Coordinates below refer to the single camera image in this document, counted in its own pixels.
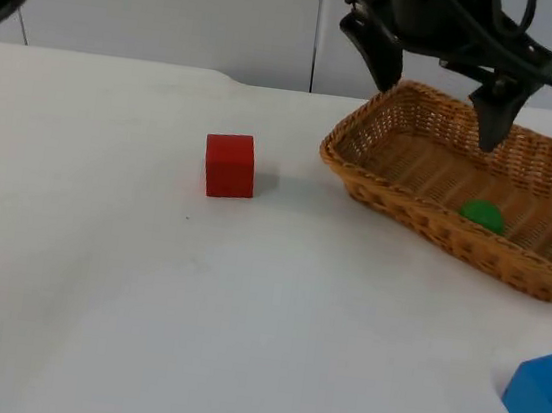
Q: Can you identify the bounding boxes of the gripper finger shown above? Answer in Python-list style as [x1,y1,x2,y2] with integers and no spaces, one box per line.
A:
[461,72,533,158]
[331,11,411,97]

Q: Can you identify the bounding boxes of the pale brown wicker basket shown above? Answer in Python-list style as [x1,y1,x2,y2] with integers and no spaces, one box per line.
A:
[303,70,552,304]

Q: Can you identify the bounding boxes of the red cube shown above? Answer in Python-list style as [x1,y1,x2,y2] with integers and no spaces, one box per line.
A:
[199,130,262,204]

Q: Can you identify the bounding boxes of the green cylinder block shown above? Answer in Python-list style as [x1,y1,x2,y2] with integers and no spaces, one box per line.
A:
[455,196,510,239]

